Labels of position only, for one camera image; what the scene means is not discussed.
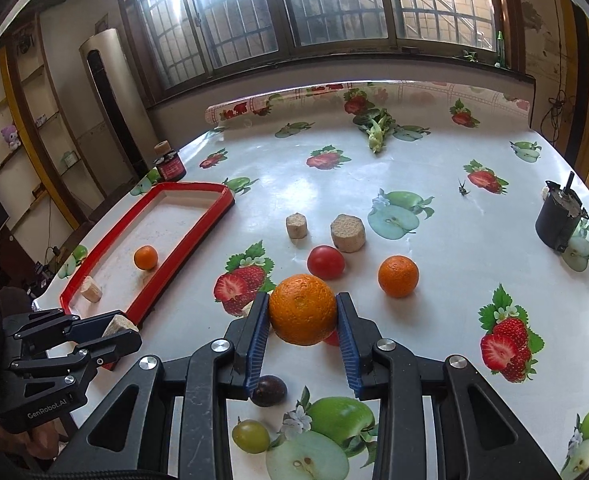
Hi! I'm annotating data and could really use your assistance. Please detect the black hanging cables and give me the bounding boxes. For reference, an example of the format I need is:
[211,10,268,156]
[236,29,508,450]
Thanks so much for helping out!
[539,0,583,146]

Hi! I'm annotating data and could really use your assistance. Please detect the plain black motor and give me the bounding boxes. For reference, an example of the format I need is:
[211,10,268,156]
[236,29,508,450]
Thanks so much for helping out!
[535,171,589,253]

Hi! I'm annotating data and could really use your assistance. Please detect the yellow framed wall shelf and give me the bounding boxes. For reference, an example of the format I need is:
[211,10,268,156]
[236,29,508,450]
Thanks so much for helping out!
[0,10,110,261]

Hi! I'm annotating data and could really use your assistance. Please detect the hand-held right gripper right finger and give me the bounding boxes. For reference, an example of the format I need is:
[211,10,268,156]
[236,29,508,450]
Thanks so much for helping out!
[335,291,563,480]

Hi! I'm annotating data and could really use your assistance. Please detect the red rimmed white tray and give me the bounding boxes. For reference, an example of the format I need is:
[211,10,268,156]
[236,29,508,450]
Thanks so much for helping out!
[59,181,235,372]

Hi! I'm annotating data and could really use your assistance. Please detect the wide beige sugarcane chunk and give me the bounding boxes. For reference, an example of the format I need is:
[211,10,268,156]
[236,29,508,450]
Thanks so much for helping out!
[330,213,366,253]

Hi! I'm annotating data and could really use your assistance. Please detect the green bok choy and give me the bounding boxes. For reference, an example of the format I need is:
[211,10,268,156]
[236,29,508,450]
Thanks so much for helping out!
[352,108,400,155]

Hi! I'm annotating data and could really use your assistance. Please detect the standing beige air conditioner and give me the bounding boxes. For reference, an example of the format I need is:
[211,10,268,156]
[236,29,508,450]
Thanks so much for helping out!
[78,28,161,201]

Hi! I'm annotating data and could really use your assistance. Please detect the dark purple plum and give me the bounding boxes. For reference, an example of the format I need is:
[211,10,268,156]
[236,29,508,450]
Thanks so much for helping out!
[251,375,288,408]

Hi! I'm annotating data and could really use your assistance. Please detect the medium orange mandarin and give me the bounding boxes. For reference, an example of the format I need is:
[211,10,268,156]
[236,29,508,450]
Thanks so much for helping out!
[377,255,420,299]

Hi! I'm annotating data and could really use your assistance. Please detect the purple plush toy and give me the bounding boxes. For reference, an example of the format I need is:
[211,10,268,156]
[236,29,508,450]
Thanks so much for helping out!
[0,124,22,150]

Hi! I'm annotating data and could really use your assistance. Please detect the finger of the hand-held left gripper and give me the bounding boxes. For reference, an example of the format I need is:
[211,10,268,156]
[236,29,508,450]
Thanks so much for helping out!
[9,331,142,381]
[2,308,112,356]

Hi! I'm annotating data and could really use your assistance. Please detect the yellow wooden door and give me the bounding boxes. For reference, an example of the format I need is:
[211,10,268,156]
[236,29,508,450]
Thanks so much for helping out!
[557,0,589,201]

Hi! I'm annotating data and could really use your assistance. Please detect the fruit print tablecloth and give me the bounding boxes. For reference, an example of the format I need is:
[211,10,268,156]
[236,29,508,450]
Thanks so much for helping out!
[32,80,589,480]

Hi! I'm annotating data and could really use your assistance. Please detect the barred window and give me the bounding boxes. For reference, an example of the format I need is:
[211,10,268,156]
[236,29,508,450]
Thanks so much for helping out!
[114,0,520,106]

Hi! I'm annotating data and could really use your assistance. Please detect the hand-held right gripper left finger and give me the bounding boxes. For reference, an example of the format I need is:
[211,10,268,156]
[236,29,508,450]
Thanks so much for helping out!
[49,292,270,480]

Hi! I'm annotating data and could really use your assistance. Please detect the green grape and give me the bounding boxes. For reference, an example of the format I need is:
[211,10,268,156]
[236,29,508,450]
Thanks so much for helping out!
[231,419,271,454]

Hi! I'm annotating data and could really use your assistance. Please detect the large orange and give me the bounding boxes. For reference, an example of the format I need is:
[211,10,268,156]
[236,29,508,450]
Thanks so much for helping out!
[268,273,339,347]

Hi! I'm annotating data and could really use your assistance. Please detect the small orange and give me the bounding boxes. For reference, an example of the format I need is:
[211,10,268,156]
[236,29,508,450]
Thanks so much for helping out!
[133,245,159,271]

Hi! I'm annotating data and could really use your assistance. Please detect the black motor with red label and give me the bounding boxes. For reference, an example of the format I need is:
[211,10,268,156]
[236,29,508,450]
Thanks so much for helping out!
[153,141,185,182]

